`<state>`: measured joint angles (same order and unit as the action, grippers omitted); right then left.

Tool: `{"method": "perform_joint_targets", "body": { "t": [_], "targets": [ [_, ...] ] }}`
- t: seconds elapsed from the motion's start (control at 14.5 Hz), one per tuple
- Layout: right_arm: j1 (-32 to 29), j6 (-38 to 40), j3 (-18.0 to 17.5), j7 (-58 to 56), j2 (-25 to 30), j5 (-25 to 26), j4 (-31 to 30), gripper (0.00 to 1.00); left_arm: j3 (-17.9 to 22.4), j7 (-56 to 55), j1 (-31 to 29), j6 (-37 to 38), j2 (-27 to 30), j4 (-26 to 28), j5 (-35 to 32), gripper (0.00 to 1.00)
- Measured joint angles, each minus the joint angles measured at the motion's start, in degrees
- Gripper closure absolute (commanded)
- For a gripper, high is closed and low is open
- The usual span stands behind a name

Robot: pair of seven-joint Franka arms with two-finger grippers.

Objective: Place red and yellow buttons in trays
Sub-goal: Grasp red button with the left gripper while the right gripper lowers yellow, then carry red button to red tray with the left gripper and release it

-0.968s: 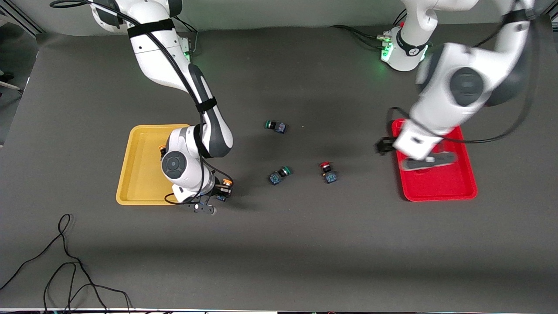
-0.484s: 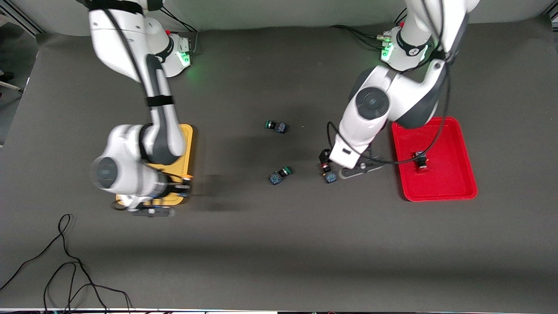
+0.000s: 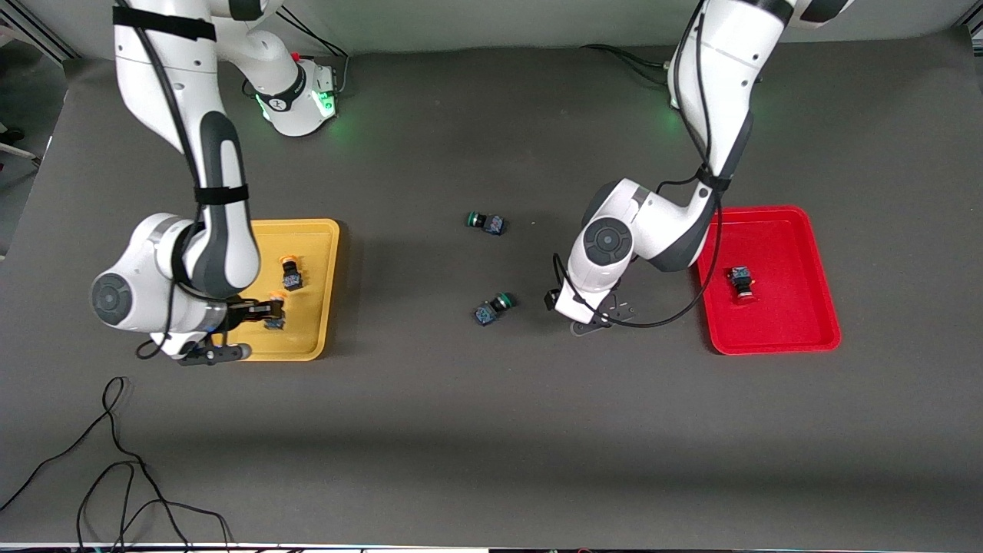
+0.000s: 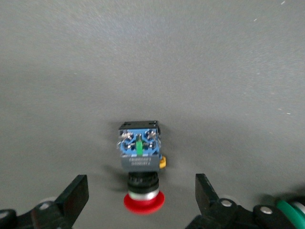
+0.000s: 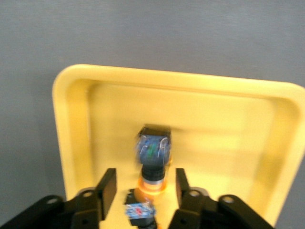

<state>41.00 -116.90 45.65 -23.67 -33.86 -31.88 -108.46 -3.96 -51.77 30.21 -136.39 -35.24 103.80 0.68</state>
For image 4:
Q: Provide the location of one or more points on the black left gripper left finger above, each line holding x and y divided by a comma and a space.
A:
57, 214

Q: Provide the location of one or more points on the green push button switch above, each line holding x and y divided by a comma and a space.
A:
289, 210

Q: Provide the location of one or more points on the red push button switch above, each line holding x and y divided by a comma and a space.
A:
139, 162

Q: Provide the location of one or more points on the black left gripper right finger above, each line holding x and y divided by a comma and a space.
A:
224, 217

